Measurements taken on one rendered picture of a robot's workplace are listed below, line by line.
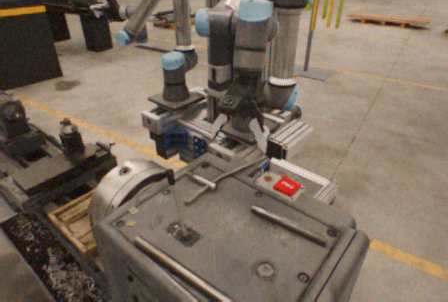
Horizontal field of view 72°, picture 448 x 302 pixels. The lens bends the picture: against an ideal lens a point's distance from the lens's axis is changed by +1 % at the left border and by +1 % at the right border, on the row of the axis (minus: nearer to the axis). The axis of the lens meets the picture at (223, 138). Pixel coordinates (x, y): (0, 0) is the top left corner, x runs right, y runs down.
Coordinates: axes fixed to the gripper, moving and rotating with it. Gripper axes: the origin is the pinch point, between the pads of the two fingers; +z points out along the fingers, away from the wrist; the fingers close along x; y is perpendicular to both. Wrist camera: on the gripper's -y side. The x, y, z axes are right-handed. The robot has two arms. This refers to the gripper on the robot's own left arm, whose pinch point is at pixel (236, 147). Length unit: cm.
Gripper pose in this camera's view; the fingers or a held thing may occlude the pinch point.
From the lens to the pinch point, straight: 79.5
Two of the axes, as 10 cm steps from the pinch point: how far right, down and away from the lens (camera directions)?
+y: 4.9, -2.6, 8.3
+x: -8.7, -2.4, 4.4
